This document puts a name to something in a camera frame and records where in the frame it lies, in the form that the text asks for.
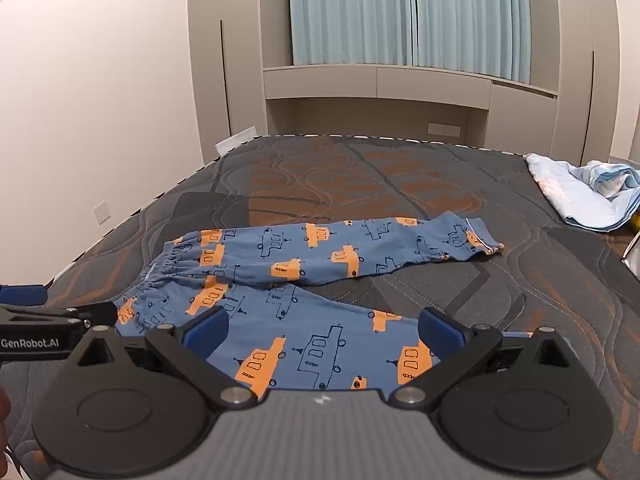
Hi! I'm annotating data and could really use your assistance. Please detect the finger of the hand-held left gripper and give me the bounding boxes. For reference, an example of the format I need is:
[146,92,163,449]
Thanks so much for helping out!
[0,284,47,306]
[0,301,119,329]

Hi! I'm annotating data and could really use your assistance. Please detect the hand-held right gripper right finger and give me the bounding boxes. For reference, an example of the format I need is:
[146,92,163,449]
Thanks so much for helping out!
[389,306,581,411]

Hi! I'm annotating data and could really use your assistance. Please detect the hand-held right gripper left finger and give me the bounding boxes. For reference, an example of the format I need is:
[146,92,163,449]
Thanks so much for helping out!
[65,306,257,412]

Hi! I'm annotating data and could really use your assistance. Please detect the blue pants with orange print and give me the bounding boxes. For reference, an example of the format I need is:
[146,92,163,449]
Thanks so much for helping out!
[115,212,505,393]

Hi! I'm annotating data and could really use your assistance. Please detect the grey and orange quilted mattress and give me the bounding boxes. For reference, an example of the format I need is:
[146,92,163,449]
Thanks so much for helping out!
[0,134,640,480]

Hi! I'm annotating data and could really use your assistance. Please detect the white paper tag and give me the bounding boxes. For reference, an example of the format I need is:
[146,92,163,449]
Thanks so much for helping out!
[215,129,259,157]

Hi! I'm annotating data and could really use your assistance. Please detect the light blue crumpled cloth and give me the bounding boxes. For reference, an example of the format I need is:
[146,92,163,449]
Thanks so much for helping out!
[524,152,640,234]

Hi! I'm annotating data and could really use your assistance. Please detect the silver grey object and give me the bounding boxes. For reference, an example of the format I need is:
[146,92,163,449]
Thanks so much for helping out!
[621,234,640,282]

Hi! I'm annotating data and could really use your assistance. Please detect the light blue curtain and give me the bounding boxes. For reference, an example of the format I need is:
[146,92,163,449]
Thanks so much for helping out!
[413,0,532,85]
[288,0,417,67]

